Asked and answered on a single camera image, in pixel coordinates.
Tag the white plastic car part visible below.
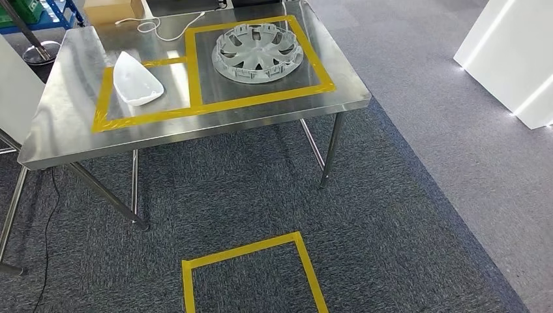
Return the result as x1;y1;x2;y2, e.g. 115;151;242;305
112;51;166;107

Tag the steel workbench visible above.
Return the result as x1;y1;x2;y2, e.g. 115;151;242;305
17;0;373;232

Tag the blue metal frame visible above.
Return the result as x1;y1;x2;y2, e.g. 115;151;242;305
0;0;86;35

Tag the white cabinet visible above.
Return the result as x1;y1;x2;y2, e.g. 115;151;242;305
0;34;47;145

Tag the grey wheel cover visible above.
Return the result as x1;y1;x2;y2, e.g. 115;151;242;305
211;22;305;85

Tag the cardboard box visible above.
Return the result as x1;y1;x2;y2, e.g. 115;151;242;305
82;0;146;25

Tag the chrome stanchion post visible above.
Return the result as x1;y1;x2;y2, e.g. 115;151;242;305
0;0;62;67

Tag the white cable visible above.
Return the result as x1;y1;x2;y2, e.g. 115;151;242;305
114;10;207;43

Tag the white panel corner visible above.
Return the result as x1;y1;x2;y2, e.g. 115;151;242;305
453;0;553;130

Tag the steel side table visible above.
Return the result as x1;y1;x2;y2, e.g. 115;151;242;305
0;128;30;277

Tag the yellow tape frame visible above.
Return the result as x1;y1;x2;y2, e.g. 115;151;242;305
91;15;337;134

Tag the green plastic crate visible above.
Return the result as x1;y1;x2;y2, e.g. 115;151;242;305
0;0;45;25

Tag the thin black floor cable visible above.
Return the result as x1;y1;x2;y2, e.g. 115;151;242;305
31;167;62;313

